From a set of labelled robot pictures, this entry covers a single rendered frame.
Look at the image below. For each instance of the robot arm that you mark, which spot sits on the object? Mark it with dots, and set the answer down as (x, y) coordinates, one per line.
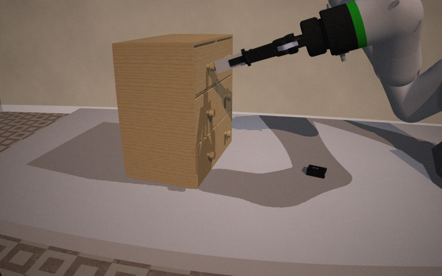
(389, 32)

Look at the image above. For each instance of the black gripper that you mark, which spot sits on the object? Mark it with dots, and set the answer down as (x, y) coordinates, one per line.
(311, 37)

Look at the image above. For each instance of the small wooden chest of drawers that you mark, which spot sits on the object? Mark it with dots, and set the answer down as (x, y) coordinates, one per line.
(155, 90)

